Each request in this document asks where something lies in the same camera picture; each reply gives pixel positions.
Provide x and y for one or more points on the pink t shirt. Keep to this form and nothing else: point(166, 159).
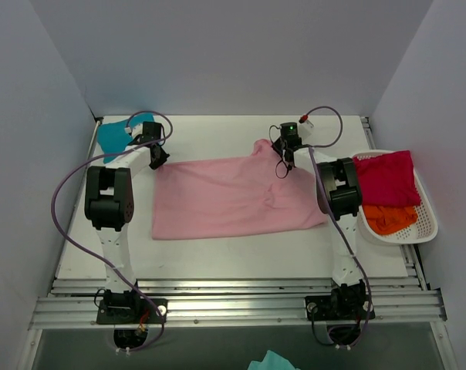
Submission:
point(232, 197)

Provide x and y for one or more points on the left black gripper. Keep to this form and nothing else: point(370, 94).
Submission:
point(158, 156)

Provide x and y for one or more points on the white plastic basket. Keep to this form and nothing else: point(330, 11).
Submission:
point(425, 229)

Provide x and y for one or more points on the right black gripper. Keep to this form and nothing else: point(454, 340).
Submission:
point(281, 147)

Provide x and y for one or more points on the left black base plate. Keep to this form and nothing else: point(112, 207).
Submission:
point(139, 312)

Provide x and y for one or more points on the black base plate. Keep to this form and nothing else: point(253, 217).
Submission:
point(139, 312)
point(335, 308)

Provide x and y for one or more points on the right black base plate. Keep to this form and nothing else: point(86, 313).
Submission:
point(335, 308)

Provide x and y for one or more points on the crimson t shirt in basket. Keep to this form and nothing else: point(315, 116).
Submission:
point(387, 180)

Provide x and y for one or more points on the aluminium rail frame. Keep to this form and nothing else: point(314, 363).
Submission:
point(227, 303)

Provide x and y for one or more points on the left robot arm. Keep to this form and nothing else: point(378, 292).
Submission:
point(109, 203)

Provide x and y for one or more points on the orange t shirt in basket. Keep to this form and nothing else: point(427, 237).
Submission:
point(389, 220)

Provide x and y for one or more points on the mint green cloth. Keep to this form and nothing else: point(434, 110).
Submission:
point(271, 361)

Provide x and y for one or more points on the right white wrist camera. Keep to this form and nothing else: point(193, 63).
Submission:
point(305, 126)

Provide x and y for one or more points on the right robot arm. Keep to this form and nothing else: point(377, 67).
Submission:
point(339, 197)

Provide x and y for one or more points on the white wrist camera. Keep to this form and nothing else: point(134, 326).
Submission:
point(134, 131)
point(305, 126)

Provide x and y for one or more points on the folded teal t shirt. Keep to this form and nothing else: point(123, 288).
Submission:
point(113, 137)

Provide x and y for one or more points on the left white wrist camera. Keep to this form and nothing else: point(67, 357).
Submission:
point(134, 131)

